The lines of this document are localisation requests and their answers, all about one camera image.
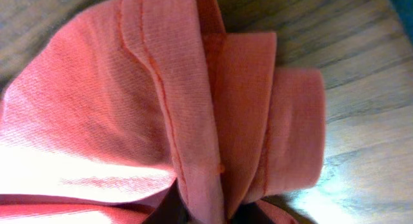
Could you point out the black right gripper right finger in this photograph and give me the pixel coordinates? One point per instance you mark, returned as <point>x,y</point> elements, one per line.
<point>251,213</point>

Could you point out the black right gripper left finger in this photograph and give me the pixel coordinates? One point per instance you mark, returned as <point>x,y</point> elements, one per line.
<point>171,210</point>

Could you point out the orange printed t-shirt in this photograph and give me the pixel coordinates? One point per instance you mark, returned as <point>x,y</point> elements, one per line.
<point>131,95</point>

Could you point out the navy blue garment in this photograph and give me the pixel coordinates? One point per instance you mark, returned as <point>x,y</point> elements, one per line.
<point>404,10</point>

